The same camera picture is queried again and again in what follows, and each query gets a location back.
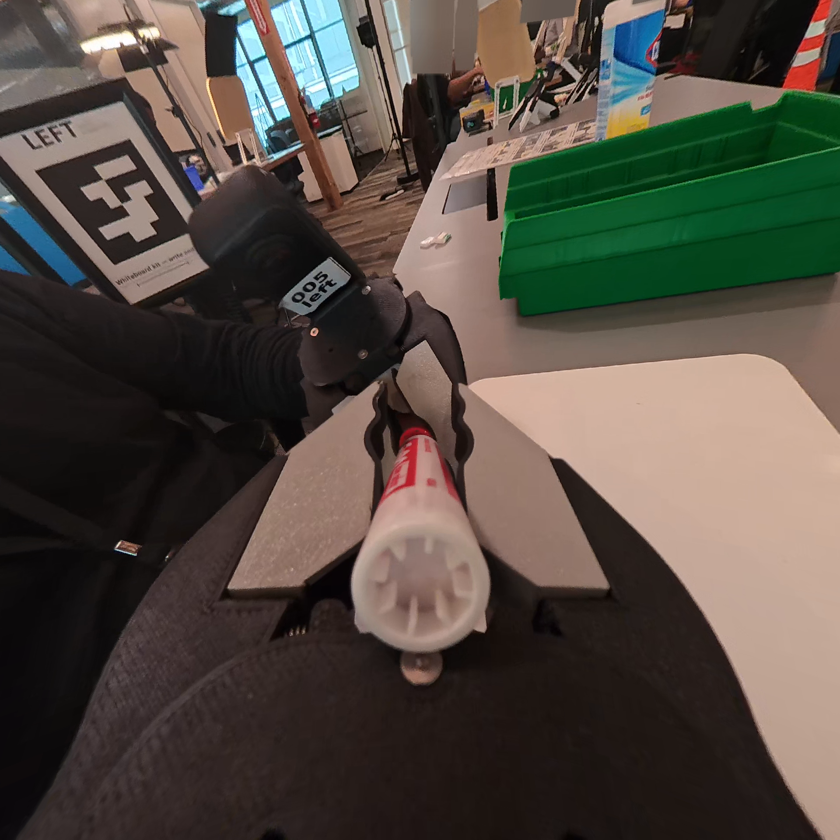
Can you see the studio light on stand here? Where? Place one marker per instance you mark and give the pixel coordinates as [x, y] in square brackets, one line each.
[121, 36]

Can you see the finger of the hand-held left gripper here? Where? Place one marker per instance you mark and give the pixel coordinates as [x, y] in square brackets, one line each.
[430, 387]

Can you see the disinfecting wipes canister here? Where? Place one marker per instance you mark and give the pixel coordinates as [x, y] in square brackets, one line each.
[630, 79]

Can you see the wooden sign board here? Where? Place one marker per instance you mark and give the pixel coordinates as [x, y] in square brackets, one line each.
[505, 46]
[229, 105]

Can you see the person's left forearm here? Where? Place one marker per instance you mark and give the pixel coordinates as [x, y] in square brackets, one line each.
[164, 354]

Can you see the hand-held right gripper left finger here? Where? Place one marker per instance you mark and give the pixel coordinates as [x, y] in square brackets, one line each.
[308, 512]

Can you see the chair with dark jacket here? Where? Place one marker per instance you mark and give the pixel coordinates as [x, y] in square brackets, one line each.
[426, 124]

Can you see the wooden support post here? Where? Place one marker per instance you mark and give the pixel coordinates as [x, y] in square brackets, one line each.
[289, 98]

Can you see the small white plastic piece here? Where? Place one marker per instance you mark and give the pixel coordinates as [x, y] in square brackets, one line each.
[435, 240]

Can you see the green plastic bin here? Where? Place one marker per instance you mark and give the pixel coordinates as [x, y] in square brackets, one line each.
[656, 249]

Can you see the black light flag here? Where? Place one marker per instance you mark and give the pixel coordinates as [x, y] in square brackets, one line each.
[221, 46]

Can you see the printed paper sheets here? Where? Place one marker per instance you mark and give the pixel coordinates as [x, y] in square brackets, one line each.
[525, 148]

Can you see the orange traffic cone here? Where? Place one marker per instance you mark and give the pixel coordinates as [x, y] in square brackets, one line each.
[814, 52]

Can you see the red marker cap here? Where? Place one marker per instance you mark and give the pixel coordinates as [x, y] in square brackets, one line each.
[415, 433]

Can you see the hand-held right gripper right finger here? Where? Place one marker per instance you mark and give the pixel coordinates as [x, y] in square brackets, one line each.
[538, 518]

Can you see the red dry erase marker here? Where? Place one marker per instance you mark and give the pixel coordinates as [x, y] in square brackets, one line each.
[420, 577]

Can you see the wooden desk with black legs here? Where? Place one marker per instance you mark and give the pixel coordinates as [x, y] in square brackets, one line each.
[282, 157]

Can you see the small blue bin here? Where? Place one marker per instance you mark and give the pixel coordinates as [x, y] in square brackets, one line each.
[193, 176]

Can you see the framed fiducial marker sign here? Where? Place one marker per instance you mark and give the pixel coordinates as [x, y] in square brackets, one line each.
[118, 197]

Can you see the white whiteboard sheet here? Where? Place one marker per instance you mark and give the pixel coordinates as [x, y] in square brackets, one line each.
[689, 492]

